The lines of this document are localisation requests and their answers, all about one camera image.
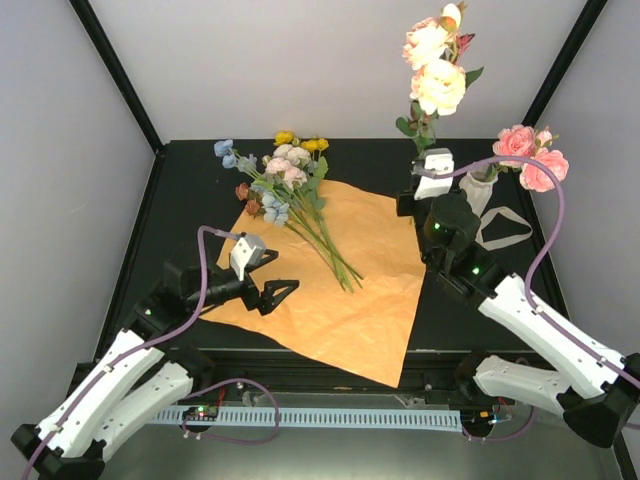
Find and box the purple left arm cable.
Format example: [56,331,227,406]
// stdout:
[19,225,241,480]

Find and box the pink rose stem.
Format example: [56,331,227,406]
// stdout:
[479,124,569,193]

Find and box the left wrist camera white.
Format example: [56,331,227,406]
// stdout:
[229,233,266,281]

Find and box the left circuit board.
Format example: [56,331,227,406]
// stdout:
[182,405,219,421]

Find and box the light blue cable duct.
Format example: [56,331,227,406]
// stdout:
[149,405,464,434]

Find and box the artificial flower bunch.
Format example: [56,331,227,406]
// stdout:
[213,131,363,293]

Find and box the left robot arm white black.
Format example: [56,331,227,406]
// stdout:
[11,238,300,479]

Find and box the black frame post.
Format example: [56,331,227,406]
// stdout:
[69,0,164,154]
[522,0,608,127]

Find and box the cream ribbon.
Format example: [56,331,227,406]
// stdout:
[475,206,533,251]

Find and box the right black frame post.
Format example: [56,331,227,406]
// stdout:
[522,0,608,127]

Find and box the circuit board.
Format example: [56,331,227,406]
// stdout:
[182,405,219,421]
[470,410,512,425]

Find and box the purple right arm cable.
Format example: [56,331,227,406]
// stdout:
[412,155,640,444]

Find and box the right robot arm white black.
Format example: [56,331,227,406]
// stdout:
[396,190,639,448]

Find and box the white ribbed vase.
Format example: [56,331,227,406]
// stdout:
[459,172,498,217]

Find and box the peach cream rose stem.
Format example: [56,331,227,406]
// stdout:
[395,1,484,154]

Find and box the left black frame post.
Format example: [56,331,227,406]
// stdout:
[69,0,164,154]

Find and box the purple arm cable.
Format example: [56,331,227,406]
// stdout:
[19,225,241,480]
[412,155,640,444]

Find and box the right circuit board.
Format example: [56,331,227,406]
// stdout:
[470,410,512,425]

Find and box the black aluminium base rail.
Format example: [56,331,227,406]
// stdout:
[74,347,606,409]

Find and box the orange wrapping paper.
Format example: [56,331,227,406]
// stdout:
[203,180,425,387]

